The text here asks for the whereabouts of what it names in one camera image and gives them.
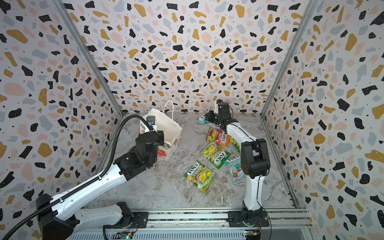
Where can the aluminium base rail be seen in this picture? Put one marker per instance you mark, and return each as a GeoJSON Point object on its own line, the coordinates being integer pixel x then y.
{"type": "Point", "coordinates": [195, 224]}

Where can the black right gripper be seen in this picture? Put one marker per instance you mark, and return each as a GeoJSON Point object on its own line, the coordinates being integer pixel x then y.
{"type": "Point", "coordinates": [211, 117]}

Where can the aluminium corner post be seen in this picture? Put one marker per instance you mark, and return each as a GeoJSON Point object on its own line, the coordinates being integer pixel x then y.
{"type": "Point", "coordinates": [291, 52]}
{"type": "Point", "coordinates": [68, 22]}

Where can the aluminium corner post left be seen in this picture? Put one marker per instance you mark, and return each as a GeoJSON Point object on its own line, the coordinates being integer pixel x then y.
{"type": "Point", "coordinates": [68, 22]}

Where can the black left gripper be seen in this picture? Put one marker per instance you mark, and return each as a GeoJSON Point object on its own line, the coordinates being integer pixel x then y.
{"type": "Point", "coordinates": [160, 136]}

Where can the orange pink Fox's candy bag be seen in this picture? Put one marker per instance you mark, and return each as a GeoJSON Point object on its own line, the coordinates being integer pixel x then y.
{"type": "Point", "coordinates": [218, 136]}

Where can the aluminium corner post right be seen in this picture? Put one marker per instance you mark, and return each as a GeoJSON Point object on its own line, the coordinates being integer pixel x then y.
{"type": "Point", "coordinates": [291, 52]}

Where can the teal mint Fox's candy bag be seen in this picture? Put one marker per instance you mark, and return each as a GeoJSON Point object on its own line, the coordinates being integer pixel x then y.
{"type": "Point", "coordinates": [235, 167]}

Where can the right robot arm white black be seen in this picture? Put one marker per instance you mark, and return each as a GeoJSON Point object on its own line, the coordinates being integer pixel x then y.
{"type": "Point", "coordinates": [255, 162]}

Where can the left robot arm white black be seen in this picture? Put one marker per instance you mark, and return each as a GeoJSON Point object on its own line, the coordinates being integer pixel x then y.
{"type": "Point", "coordinates": [65, 214]}

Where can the white paper bag floral print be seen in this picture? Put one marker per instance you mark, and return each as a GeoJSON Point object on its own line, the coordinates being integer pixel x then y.
{"type": "Point", "coordinates": [172, 131]}

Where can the green Fox's candy bag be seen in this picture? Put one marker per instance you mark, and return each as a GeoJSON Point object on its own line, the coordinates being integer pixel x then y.
{"type": "Point", "coordinates": [235, 144]}
{"type": "Point", "coordinates": [215, 154]}
{"type": "Point", "coordinates": [200, 176]}

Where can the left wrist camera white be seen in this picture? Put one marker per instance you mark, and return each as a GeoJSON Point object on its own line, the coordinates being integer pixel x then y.
{"type": "Point", "coordinates": [151, 120]}

